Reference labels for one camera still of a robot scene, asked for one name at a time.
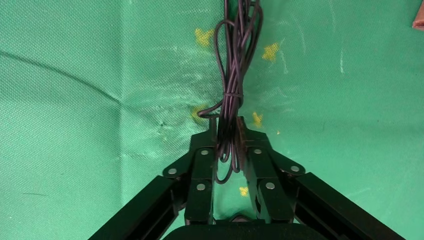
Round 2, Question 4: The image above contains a black data cable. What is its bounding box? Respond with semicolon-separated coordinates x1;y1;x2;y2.
197;0;264;185

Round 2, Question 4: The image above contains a green tablecloth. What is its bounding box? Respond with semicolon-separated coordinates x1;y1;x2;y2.
0;0;424;240

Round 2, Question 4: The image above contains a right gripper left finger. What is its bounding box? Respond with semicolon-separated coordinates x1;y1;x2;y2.
87;117;219;240

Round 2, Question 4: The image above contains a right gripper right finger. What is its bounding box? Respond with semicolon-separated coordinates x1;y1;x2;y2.
236;115;407;240

